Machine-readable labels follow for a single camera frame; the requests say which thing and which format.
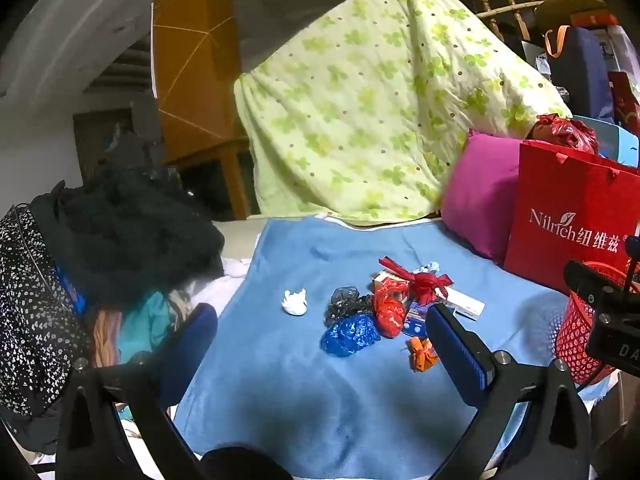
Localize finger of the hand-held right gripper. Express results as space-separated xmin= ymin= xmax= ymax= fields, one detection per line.
xmin=563 ymin=259 xmax=632 ymax=313

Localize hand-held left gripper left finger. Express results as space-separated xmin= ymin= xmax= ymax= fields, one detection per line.
xmin=55 ymin=302 xmax=219 ymax=480

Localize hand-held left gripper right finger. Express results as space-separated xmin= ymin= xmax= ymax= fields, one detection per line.
xmin=425 ymin=304 xmax=594 ymax=480

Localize orange wrapper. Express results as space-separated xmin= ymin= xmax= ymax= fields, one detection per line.
xmin=406 ymin=336 xmax=439 ymax=372

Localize red mesh plastic basket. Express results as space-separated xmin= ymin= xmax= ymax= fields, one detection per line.
xmin=555 ymin=260 xmax=640 ymax=386

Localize blue white box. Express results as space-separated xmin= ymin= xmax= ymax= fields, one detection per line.
xmin=402 ymin=300 xmax=433 ymax=338

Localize red plastic bag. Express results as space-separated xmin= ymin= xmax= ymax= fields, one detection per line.
xmin=372 ymin=280 xmax=408 ymax=338
xmin=525 ymin=114 xmax=600 ymax=156

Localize red ribbon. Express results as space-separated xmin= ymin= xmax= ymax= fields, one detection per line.
xmin=378 ymin=256 xmax=453 ymax=306

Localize blue plastic bag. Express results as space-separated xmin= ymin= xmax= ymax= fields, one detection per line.
xmin=321 ymin=312 xmax=382 ymax=358

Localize white tissue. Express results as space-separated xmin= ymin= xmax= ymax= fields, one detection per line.
xmin=281 ymin=288 xmax=309 ymax=317

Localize black plastic bag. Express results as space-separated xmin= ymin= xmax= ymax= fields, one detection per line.
xmin=325 ymin=285 xmax=376 ymax=328

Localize teal cloth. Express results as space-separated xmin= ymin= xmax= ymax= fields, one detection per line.
xmin=117 ymin=290 xmax=173 ymax=361

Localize long white box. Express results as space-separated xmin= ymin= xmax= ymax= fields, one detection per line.
xmin=437 ymin=287 xmax=487 ymax=320

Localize brown cloth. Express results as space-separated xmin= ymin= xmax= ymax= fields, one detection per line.
xmin=92 ymin=310 xmax=123 ymax=368

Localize small orange white carton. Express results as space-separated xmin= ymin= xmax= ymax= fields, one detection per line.
xmin=372 ymin=270 xmax=416 ymax=296

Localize red paper bag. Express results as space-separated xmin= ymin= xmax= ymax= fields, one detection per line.
xmin=504 ymin=140 xmax=640 ymax=296

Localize black clothes pile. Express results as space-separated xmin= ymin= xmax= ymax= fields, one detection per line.
xmin=30 ymin=165 xmax=226 ymax=306

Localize blue blanket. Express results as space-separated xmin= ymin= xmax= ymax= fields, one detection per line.
xmin=172 ymin=217 xmax=601 ymax=480

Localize flat light blue box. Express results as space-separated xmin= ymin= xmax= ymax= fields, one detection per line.
xmin=572 ymin=115 xmax=640 ymax=168

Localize magenta pillow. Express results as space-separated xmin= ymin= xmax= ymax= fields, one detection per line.
xmin=441 ymin=130 xmax=523 ymax=266

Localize tied red plastic bag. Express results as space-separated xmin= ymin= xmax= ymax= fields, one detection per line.
xmin=525 ymin=114 xmax=600 ymax=156

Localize black white floral cloth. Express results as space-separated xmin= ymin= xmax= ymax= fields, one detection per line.
xmin=0 ymin=205 xmax=93 ymax=416

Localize dark red box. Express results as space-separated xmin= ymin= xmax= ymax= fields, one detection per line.
xmin=607 ymin=71 xmax=640 ymax=136

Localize green floral quilt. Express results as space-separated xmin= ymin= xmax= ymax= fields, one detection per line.
xmin=234 ymin=0 xmax=573 ymax=226

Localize orange wooden cabinet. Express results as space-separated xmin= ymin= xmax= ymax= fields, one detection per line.
xmin=151 ymin=0 xmax=251 ymax=221

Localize tan woven hat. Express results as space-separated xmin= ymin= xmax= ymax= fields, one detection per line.
xmin=535 ymin=0 xmax=606 ymax=26

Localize wooden stair railing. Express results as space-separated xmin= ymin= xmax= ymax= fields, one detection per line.
xmin=422 ymin=0 xmax=581 ymax=41

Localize navy bag orange handles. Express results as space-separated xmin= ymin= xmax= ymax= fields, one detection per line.
xmin=544 ymin=25 xmax=616 ymax=121

